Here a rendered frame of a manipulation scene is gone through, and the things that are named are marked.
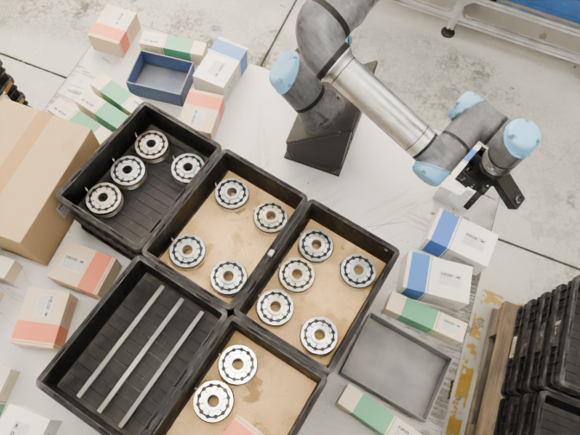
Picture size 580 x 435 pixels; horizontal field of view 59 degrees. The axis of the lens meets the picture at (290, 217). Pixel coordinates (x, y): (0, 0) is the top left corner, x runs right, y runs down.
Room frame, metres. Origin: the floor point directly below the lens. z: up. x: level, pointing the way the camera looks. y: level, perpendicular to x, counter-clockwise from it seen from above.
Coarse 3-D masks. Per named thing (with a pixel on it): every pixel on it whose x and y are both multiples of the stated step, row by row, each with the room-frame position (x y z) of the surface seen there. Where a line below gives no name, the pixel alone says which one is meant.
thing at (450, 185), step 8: (472, 152) 0.98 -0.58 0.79; (464, 160) 0.94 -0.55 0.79; (456, 168) 0.91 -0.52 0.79; (448, 176) 0.87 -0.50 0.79; (456, 176) 0.88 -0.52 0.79; (440, 184) 0.84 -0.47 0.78; (448, 184) 0.84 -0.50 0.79; (456, 184) 0.85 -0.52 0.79; (440, 192) 0.83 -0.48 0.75; (448, 192) 0.82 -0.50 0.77; (456, 192) 0.82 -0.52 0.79; (440, 200) 0.82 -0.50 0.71; (448, 200) 0.82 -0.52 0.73; (456, 208) 0.80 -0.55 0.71
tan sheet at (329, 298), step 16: (320, 224) 0.62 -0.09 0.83; (336, 240) 0.57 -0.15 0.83; (288, 256) 0.50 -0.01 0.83; (336, 256) 0.52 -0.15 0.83; (368, 256) 0.54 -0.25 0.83; (320, 272) 0.47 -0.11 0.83; (336, 272) 0.48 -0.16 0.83; (272, 288) 0.40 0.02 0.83; (320, 288) 0.42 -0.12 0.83; (336, 288) 0.43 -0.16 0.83; (368, 288) 0.44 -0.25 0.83; (256, 304) 0.35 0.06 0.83; (304, 304) 0.37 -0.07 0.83; (320, 304) 0.37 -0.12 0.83; (336, 304) 0.38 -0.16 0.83; (352, 304) 0.39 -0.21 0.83; (256, 320) 0.30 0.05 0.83; (304, 320) 0.32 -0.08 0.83; (336, 320) 0.33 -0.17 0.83; (352, 320) 0.34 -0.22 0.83; (288, 336) 0.27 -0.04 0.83; (320, 336) 0.29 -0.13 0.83; (304, 352) 0.24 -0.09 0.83
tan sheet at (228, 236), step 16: (224, 176) 0.73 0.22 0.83; (256, 192) 0.69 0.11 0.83; (208, 208) 0.62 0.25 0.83; (288, 208) 0.66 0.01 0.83; (192, 224) 0.56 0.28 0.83; (208, 224) 0.57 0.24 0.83; (224, 224) 0.57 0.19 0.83; (240, 224) 0.58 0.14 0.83; (208, 240) 0.52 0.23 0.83; (224, 240) 0.52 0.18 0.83; (240, 240) 0.53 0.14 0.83; (256, 240) 0.54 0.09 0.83; (272, 240) 0.55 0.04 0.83; (208, 256) 0.47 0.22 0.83; (224, 256) 0.47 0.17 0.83; (240, 256) 0.48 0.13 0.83; (256, 256) 0.49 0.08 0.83; (192, 272) 0.41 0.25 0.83; (208, 272) 0.42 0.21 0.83; (208, 288) 0.37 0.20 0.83
